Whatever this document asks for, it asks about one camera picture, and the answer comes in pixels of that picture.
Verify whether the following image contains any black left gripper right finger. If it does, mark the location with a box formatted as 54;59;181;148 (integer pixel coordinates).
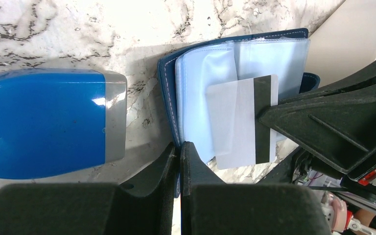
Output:
180;142;330;235

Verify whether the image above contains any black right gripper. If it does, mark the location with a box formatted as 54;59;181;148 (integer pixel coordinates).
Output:
259;60;376;212

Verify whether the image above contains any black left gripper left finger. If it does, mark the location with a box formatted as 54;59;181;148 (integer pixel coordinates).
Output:
0;144;176;235

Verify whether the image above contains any white card with black stripe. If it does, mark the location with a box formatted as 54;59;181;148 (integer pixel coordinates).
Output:
206;74;279;169

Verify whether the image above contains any white rectangular plastic tray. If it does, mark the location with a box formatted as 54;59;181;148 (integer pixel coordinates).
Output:
305;0;376;86

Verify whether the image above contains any blue card holder wallet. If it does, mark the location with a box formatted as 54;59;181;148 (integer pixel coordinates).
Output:
157;28;321;162

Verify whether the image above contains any small blue plastic box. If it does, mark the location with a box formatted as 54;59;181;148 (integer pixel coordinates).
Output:
0;68;127;180

